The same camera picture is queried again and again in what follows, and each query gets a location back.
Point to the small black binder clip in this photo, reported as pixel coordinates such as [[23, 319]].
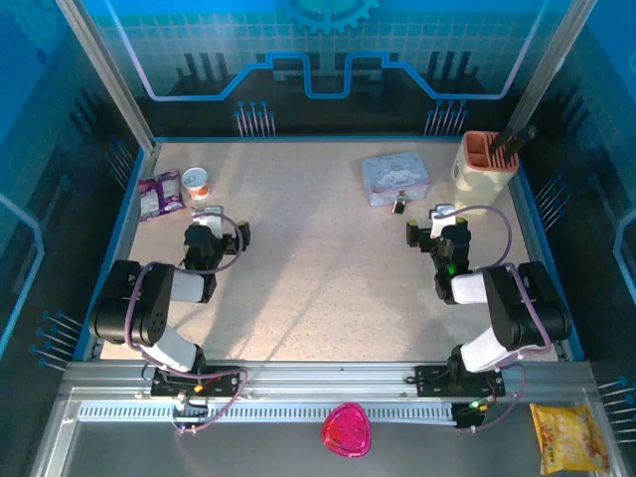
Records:
[[399, 205]]

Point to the cartoon print tin box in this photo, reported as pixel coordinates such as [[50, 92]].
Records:
[[395, 174]]

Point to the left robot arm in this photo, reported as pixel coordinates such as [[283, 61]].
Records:
[[149, 308]]

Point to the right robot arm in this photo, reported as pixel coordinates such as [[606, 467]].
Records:
[[517, 313]]

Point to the white orange paper cup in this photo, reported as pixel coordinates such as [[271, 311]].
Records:
[[195, 184]]

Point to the purple snack bag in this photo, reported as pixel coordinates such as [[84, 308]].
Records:
[[161, 195]]

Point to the beige knife holder orange top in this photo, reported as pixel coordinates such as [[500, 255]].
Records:
[[477, 184]]

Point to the pink triangular bowl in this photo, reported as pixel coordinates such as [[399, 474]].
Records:
[[346, 429]]

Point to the yellow snack bag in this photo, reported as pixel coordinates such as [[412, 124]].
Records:
[[569, 439]]

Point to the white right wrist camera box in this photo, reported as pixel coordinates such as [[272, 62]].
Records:
[[441, 218]]

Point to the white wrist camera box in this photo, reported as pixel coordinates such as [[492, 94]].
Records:
[[441, 218], [207, 217]]

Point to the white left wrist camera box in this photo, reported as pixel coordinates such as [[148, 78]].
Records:
[[207, 217]]

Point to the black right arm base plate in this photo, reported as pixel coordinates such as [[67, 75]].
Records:
[[432, 380]]

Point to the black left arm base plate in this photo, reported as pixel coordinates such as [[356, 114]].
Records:
[[223, 381]]

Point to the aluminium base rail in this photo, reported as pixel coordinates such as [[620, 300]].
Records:
[[323, 373]]

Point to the aluminium frame post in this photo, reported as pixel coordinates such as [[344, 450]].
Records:
[[551, 64], [111, 74]]

